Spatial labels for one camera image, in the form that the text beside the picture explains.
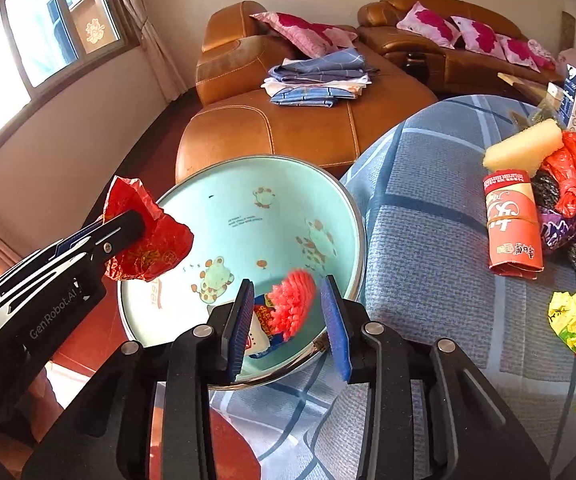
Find tan upright board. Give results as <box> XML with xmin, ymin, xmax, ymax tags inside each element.
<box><xmin>560</xmin><ymin>11</ymin><xmax>576</xmax><ymax>53</ymax></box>

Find round cartoon-print basin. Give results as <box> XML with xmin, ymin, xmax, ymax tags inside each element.
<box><xmin>117</xmin><ymin>155</ymin><xmax>369</xmax><ymax>392</ymax></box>

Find brown leather long sofa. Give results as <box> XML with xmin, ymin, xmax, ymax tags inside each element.
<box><xmin>357</xmin><ymin>0</ymin><xmax>559</xmax><ymax>93</ymax></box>

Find red bristle brush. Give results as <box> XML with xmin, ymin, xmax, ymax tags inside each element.
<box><xmin>267</xmin><ymin>269</ymin><xmax>317</xmax><ymax>343</ymax></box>

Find red round stool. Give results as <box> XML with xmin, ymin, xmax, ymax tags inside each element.
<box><xmin>150</xmin><ymin>407</ymin><xmax>262</xmax><ymax>480</ymax></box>

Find brown leather chaise sofa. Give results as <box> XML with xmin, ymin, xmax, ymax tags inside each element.
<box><xmin>175</xmin><ymin>1</ymin><xmax>439</xmax><ymax>183</ymax></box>

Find purple snack wrapper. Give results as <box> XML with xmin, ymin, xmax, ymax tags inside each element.
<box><xmin>538</xmin><ymin>205</ymin><xmax>576</xmax><ymax>253</ymax></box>

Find yellow sponge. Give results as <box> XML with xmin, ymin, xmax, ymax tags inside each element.
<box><xmin>483</xmin><ymin>118</ymin><xmax>565</xmax><ymax>177</ymax></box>

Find red foil wrapper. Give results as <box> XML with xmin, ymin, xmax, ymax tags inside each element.
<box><xmin>99</xmin><ymin>176</ymin><xmax>195</xmax><ymax>282</ymax></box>

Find blue striped folded cloth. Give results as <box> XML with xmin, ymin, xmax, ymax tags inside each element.
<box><xmin>269</xmin><ymin>85</ymin><xmax>358</xmax><ymax>109</ymax></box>

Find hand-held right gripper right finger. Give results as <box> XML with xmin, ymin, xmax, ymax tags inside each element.
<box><xmin>319</xmin><ymin>274</ymin><xmax>551</xmax><ymax>480</ymax></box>

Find pink floral pillow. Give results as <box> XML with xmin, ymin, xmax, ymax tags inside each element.
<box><xmin>397</xmin><ymin>1</ymin><xmax>461</xmax><ymax>50</ymax></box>
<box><xmin>250</xmin><ymin>11</ymin><xmax>359</xmax><ymax>59</ymax></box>
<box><xmin>495</xmin><ymin>34</ymin><xmax>541</xmax><ymax>73</ymax></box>
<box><xmin>450</xmin><ymin>16</ymin><xmax>506</xmax><ymax>54</ymax></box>

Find window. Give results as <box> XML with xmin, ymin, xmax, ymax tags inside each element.
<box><xmin>0</xmin><ymin>0</ymin><xmax>141</xmax><ymax>173</ymax></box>

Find white printed snack wrapper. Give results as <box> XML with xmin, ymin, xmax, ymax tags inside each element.
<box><xmin>245</xmin><ymin>295</ymin><xmax>289</xmax><ymax>360</ymax></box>

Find red plastic bag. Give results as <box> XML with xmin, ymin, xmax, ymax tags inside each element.
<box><xmin>542</xmin><ymin>131</ymin><xmax>576</xmax><ymax>246</ymax></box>

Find pink crumpled cloth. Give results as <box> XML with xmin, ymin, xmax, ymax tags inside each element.
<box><xmin>528</xmin><ymin>39</ymin><xmax>558</xmax><ymax>71</ymax></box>

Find red paper package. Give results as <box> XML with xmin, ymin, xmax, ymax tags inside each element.
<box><xmin>483</xmin><ymin>169</ymin><xmax>545</xmax><ymax>279</ymax></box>

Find beige curtain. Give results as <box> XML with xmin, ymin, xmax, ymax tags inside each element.
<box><xmin>103</xmin><ymin>0</ymin><xmax>189</xmax><ymax>103</ymax></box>

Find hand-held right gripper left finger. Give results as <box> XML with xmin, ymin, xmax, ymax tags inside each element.
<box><xmin>22</xmin><ymin>279</ymin><xmax>256</xmax><ymax>480</ymax></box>

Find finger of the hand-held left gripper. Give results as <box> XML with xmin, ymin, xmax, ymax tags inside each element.
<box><xmin>70</xmin><ymin>210</ymin><xmax>147</xmax><ymax>281</ymax></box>
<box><xmin>15</xmin><ymin>217</ymin><xmax>116</xmax><ymax>281</ymax></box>

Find folded blue plaid sheet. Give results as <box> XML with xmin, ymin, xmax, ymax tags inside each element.
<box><xmin>268</xmin><ymin>47</ymin><xmax>371</xmax><ymax>85</ymax></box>

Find blue plaid tablecloth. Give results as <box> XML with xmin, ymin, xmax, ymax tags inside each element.
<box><xmin>210</xmin><ymin>94</ymin><xmax>576</xmax><ymax>480</ymax></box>

